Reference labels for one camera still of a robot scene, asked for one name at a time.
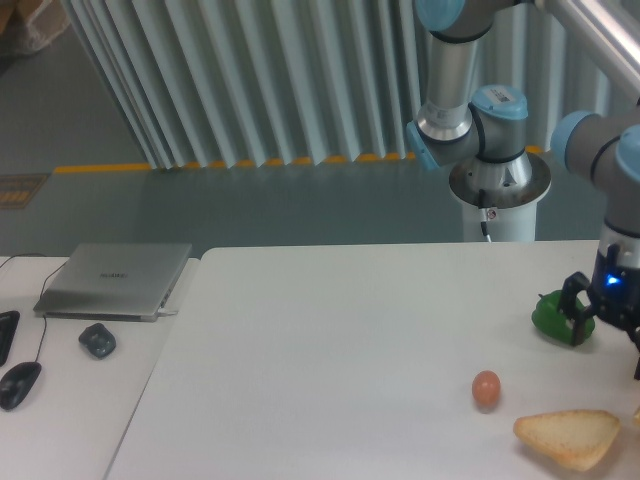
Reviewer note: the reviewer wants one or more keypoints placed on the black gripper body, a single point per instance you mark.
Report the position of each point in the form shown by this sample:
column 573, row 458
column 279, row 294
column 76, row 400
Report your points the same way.
column 614, row 290

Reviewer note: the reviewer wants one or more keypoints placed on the triangular toasted bread slice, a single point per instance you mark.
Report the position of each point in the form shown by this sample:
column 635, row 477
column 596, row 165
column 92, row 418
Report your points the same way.
column 575, row 439

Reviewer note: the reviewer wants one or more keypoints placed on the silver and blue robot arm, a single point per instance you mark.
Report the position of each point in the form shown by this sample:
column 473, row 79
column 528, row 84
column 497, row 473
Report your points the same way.
column 480, row 133

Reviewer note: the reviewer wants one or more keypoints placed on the green bell pepper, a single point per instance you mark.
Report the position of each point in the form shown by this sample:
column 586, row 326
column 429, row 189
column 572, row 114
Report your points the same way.
column 549, row 321

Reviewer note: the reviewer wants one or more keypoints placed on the brown egg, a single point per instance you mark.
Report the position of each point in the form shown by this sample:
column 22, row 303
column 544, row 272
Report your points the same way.
column 486, row 388

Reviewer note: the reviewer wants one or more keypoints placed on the grey folding screen partition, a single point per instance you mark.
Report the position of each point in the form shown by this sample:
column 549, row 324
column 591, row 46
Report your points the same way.
column 227, row 82

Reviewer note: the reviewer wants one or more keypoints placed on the silver closed laptop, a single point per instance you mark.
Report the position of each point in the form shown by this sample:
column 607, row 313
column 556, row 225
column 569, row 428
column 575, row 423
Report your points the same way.
column 115, row 281

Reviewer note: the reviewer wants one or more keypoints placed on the dark grey earbuds case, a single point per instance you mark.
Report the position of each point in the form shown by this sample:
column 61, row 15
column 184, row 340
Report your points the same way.
column 98, row 341

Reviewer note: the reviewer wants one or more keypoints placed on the black computer mouse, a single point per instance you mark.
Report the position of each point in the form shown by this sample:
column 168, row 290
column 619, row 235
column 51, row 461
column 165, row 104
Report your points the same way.
column 17, row 383

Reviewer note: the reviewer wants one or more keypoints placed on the black keyboard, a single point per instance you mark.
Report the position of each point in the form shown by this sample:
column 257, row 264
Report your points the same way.
column 9, row 321

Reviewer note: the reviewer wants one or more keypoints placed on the plastic wrapped cardboard box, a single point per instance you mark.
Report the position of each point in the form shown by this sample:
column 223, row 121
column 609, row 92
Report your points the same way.
column 27, row 27

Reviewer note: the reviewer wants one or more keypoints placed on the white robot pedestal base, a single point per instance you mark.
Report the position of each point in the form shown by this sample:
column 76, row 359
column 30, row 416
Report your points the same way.
column 499, row 200

